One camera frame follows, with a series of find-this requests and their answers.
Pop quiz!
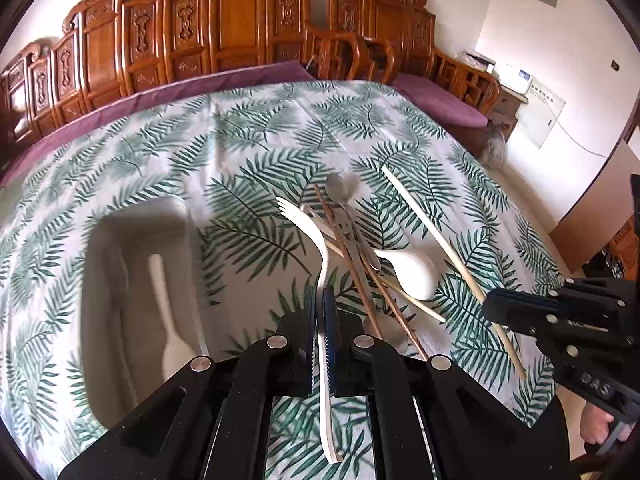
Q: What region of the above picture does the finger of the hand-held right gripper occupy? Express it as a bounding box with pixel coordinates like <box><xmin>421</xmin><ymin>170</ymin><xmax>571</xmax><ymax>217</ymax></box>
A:
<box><xmin>482</xmin><ymin>279</ymin><xmax>632</xmax><ymax>328</ymax></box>
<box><xmin>500</xmin><ymin>315</ymin><xmax>635</xmax><ymax>362</ymax></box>

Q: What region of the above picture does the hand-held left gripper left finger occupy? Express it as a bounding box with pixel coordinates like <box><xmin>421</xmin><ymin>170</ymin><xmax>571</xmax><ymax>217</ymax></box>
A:
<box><xmin>57</xmin><ymin>285</ymin><xmax>320</xmax><ymax>480</ymax></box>

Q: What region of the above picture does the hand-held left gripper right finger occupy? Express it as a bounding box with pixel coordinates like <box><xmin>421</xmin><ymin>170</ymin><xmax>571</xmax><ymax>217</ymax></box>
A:
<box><xmin>324</xmin><ymin>287</ymin><xmax>571</xmax><ymax>480</ymax></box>

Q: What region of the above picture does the light bamboo chopstick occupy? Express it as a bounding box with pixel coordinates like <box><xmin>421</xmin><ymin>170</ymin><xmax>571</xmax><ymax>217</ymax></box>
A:
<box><xmin>381</xmin><ymin>166</ymin><xmax>529</xmax><ymax>381</ymax></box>
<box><xmin>382</xmin><ymin>279</ymin><xmax>447</xmax><ymax>324</ymax></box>

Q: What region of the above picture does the large white spoon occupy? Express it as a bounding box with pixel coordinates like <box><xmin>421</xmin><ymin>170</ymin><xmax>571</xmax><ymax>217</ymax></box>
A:
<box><xmin>300</xmin><ymin>204</ymin><xmax>438</xmax><ymax>300</ymax></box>

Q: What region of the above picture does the white plastic fork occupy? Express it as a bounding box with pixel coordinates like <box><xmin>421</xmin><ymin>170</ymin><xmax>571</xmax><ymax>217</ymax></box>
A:
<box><xmin>275</xmin><ymin>196</ymin><xmax>343</xmax><ymax>465</ymax></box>

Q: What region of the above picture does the white rectangular tray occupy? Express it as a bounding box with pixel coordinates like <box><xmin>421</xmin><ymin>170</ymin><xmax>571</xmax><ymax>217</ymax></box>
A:
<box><xmin>81</xmin><ymin>195</ymin><xmax>221</xmax><ymax>433</ymax></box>

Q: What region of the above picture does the person's right hand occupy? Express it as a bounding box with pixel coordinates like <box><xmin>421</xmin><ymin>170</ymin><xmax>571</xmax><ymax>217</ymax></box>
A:
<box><xmin>580</xmin><ymin>401</ymin><xmax>615</xmax><ymax>447</ymax></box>

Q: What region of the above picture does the brown wooden chopstick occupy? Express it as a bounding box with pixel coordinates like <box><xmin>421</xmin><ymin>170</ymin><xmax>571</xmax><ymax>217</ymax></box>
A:
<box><xmin>350</xmin><ymin>260</ymin><xmax>385</xmax><ymax>342</ymax></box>
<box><xmin>312</xmin><ymin>184</ymin><xmax>429</xmax><ymax>362</ymax></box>

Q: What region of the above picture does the brown wicker chair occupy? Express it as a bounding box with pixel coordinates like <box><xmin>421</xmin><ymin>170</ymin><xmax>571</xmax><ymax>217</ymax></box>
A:
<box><xmin>606</xmin><ymin>217</ymin><xmax>640</xmax><ymax>283</ymax></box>

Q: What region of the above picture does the brown cardboard board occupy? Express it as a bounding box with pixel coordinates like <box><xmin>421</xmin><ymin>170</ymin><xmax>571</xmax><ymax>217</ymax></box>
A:
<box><xmin>549</xmin><ymin>139</ymin><xmax>640</xmax><ymax>272</ymax></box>

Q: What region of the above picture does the small white plastic spoon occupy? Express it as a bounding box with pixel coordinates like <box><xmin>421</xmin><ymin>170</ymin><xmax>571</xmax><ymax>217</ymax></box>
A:
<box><xmin>147</xmin><ymin>254</ymin><xmax>201</xmax><ymax>381</ymax></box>

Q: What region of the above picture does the metal spoon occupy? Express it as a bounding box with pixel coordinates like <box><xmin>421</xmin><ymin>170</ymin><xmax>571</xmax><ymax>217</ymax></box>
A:
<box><xmin>325</xmin><ymin>172</ymin><xmax>375</xmax><ymax>287</ymax></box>

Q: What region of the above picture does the crumpled plastic bag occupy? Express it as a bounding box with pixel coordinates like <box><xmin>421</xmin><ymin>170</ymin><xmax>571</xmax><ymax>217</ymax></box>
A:
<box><xmin>481</xmin><ymin>124</ymin><xmax>509</xmax><ymax>167</ymax></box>

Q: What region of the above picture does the wooden side table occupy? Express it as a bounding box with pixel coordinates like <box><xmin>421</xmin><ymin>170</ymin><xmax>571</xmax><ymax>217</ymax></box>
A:
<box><xmin>480</xmin><ymin>84</ymin><xmax>527</xmax><ymax>138</ymax></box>

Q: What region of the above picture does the purple armchair cushion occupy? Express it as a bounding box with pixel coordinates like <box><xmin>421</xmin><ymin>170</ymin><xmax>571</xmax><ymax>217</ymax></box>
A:
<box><xmin>394</xmin><ymin>73</ymin><xmax>489</xmax><ymax>132</ymax></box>

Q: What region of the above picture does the white box device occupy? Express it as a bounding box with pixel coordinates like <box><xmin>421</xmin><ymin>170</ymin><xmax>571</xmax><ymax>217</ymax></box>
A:
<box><xmin>462</xmin><ymin>50</ymin><xmax>532</xmax><ymax>93</ymax></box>

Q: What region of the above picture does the leaf print tablecloth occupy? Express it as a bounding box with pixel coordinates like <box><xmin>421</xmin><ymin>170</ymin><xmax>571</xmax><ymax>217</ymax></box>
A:
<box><xmin>0</xmin><ymin>80</ymin><xmax>576</xmax><ymax>480</ymax></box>

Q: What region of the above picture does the long purple sofa mat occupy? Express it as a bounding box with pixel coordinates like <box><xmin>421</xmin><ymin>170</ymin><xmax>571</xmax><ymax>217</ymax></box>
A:
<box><xmin>0</xmin><ymin>60</ymin><xmax>316</xmax><ymax>188</ymax></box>

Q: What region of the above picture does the carved wooden armchair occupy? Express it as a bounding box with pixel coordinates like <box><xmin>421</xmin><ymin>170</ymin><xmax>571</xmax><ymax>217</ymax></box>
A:
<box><xmin>327</xmin><ymin>0</ymin><xmax>502</xmax><ymax>123</ymax></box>

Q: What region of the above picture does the carved wooden sofa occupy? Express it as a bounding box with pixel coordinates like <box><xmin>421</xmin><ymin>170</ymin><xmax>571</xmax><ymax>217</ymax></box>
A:
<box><xmin>0</xmin><ymin>0</ymin><xmax>373</xmax><ymax>148</ymax></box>

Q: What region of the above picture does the white wall cable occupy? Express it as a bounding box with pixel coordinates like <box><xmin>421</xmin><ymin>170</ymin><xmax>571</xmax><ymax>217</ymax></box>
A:
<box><xmin>554</xmin><ymin>119</ymin><xmax>617</xmax><ymax>160</ymax></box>

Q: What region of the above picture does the white wall electrical panel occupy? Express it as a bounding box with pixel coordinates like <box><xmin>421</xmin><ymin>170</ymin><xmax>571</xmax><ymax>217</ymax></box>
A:
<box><xmin>515</xmin><ymin>75</ymin><xmax>567</xmax><ymax>150</ymax></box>

